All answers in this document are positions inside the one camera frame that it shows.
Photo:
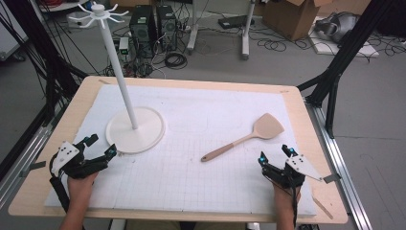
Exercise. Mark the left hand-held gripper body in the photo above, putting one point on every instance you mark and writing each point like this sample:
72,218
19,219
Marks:
68,156

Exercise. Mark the white foam board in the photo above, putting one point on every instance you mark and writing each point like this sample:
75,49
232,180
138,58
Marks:
367,51

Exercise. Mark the flat black device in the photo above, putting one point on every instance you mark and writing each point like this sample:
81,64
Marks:
234,21

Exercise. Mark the white utensil rack stand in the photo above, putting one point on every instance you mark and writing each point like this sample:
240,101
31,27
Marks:
118,72

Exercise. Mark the person's right hand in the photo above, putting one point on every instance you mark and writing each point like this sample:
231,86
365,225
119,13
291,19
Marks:
285,198

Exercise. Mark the small white box device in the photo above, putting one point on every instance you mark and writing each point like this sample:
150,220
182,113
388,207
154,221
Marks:
124,46

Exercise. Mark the white cabinet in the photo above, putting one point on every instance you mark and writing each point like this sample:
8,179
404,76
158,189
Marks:
9,35

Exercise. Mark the slim black computer tower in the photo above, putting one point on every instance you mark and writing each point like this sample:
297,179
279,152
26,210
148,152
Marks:
166,27

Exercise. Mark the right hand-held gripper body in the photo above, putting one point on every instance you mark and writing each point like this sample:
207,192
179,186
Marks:
300,169

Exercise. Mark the person's legs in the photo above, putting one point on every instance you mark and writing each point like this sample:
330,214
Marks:
153,225

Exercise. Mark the person's left hand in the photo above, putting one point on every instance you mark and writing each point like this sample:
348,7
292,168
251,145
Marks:
79,188

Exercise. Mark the thin wooden stick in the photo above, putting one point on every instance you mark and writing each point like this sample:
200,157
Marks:
323,207

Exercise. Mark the large black computer tower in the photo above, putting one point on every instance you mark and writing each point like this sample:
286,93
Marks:
142,30

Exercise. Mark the grey bag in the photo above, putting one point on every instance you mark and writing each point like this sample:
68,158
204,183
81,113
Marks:
338,27

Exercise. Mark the aluminium rail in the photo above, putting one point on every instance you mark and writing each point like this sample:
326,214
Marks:
22,159
341,166

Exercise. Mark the beige spatula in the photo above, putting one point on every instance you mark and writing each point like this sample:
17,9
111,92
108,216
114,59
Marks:
267,127

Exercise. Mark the white desk leg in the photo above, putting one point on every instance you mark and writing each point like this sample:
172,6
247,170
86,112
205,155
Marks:
245,38
192,35

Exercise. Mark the white grid mat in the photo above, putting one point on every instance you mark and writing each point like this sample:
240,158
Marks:
191,188

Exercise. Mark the grey tape piece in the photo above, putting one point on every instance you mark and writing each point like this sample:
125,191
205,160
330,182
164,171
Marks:
332,178
35,166

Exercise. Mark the open cardboard box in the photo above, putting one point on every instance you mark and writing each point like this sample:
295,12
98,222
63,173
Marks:
290,19

